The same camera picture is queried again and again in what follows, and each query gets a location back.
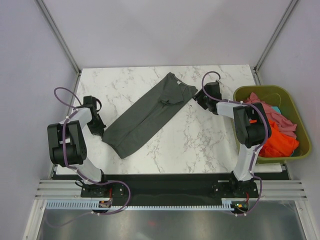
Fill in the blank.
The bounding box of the left aluminium frame post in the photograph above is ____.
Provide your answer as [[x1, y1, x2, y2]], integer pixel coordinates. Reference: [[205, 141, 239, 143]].
[[33, 0, 83, 75]]

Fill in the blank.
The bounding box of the aluminium front rail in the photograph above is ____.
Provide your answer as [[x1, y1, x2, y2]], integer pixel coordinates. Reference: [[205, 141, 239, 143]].
[[35, 180, 307, 201]]

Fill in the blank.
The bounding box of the white slotted cable duct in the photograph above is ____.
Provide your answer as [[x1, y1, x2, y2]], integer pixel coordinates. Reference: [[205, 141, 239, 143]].
[[45, 199, 249, 212]]

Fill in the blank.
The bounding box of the orange t shirt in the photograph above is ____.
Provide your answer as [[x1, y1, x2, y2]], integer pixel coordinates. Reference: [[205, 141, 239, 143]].
[[259, 120, 300, 158]]

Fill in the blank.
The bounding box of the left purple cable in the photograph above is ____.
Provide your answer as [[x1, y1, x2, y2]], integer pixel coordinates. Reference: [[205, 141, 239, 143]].
[[46, 86, 133, 228]]

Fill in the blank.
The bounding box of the pink t shirt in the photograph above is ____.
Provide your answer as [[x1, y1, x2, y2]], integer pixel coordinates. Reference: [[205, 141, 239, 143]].
[[244, 92, 297, 139]]

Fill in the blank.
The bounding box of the teal cloth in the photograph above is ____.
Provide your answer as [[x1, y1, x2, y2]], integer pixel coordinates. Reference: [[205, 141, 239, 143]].
[[271, 106, 282, 115]]

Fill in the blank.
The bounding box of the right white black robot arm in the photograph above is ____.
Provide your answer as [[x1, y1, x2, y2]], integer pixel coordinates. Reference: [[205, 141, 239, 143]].
[[193, 90, 272, 197]]

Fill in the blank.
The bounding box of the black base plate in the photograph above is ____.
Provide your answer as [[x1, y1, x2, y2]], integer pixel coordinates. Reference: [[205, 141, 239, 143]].
[[75, 173, 259, 206]]

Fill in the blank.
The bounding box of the olive green plastic bin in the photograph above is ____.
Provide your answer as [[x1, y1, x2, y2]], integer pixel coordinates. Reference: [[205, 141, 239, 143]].
[[233, 85, 312, 164]]

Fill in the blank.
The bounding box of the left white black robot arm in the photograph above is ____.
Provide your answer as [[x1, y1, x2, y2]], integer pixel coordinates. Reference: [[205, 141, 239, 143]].
[[47, 104, 110, 197]]

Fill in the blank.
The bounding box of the dark grey t shirt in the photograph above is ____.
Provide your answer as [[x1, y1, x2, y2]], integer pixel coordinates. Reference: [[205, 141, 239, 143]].
[[102, 72, 198, 159]]

